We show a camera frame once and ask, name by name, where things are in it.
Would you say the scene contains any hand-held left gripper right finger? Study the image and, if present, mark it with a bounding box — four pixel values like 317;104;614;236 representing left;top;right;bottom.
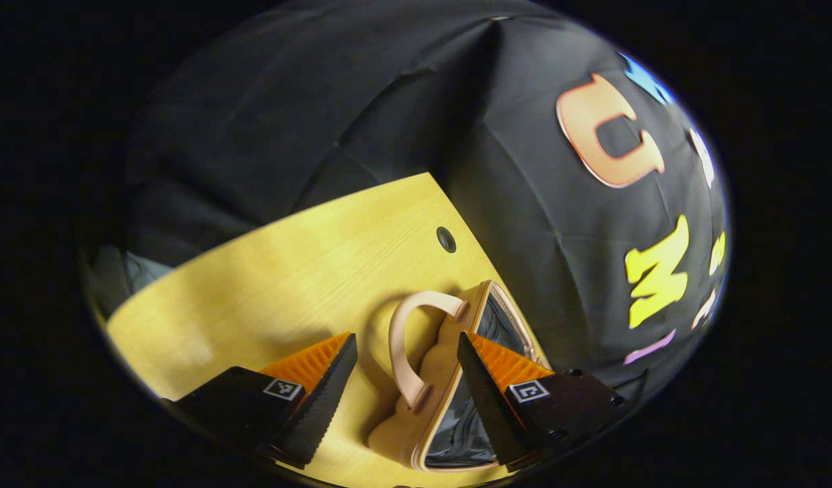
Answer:
457;332;634;474

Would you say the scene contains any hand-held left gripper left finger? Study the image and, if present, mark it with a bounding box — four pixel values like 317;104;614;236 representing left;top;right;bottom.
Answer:
162;332;359;470

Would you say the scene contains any pink suitcase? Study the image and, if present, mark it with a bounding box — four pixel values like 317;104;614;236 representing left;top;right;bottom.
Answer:
367;280;552;473

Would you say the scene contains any black backdrop cloth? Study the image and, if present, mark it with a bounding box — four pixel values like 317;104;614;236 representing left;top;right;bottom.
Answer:
84;0;732;407

